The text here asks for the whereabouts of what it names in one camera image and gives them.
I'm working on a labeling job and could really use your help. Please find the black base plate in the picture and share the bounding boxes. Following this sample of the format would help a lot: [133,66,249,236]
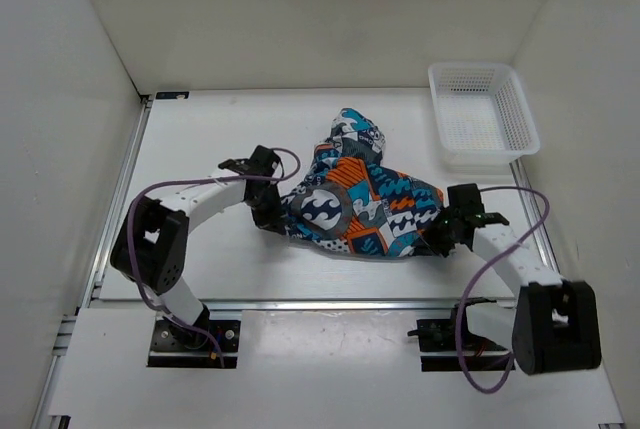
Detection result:
[147,318,241,369]
[407,319,508,373]

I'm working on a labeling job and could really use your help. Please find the white perforated plastic basket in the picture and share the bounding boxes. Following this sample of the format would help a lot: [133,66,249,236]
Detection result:
[428,62,541,170]

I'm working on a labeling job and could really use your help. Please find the colourful patterned shorts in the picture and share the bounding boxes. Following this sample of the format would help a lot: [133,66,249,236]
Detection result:
[281,108,444,258]

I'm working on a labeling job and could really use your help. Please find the aluminium front rail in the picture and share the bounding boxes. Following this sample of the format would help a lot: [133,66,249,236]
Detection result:
[89,297,521,314]

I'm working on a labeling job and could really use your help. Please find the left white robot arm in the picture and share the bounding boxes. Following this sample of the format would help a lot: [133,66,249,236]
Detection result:
[110,145,293,349]

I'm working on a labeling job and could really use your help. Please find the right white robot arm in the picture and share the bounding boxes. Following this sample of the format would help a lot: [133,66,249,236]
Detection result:
[425,184,602,375]

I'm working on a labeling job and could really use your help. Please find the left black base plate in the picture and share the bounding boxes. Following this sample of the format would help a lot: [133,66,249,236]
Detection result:
[147,318,241,369]

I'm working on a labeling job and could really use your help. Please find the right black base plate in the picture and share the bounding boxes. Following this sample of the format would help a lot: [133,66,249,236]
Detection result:
[407,319,508,373]

